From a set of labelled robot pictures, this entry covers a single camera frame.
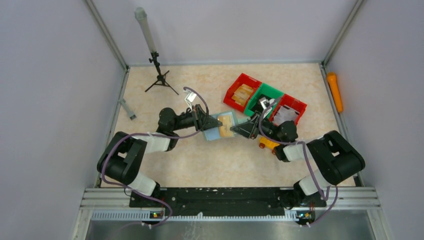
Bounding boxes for orange patterned card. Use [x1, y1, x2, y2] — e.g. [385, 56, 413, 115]
[217, 114, 235, 138]

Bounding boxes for green card holder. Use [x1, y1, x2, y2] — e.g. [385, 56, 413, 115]
[203, 110, 250, 142]

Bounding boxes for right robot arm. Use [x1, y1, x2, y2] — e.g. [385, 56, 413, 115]
[230, 113, 366, 205]

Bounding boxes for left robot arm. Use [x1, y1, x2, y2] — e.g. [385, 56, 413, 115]
[96, 104, 223, 197]

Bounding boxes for yellow toy car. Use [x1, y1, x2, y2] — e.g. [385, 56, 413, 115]
[258, 137, 279, 155]

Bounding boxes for clear plastic bags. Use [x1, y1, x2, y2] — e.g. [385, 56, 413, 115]
[272, 106, 299, 126]

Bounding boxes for wooden blocks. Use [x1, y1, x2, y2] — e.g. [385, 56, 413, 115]
[231, 84, 254, 106]

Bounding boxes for near red bin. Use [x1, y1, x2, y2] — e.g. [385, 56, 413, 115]
[269, 93, 307, 126]

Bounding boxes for red bin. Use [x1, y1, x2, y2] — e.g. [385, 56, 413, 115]
[223, 73, 262, 113]
[269, 93, 307, 126]

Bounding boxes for green bin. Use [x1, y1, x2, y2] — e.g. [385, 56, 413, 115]
[243, 83, 284, 117]

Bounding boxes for far red bin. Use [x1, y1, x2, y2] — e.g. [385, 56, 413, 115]
[223, 73, 262, 113]

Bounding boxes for small grey tool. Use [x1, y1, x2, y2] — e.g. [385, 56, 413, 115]
[118, 98, 137, 121]

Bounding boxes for orange flashlight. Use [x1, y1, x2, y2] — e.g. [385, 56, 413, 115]
[326, 72, 344, 113]

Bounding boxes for black tripod with grey tube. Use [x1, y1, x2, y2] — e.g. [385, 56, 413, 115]
[134, 7, 179, 95]

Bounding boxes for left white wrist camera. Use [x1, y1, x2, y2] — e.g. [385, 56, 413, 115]
[184, 91, 197, 108]

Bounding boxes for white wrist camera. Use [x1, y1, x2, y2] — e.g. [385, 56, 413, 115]
[184, 91, 197, 108]
[258, 97, 275, 115]

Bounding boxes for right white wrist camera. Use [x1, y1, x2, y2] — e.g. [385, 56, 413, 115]
[258, 97, 275, 115]

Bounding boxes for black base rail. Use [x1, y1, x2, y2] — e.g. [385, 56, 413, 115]
[129, 187, 327, 217]

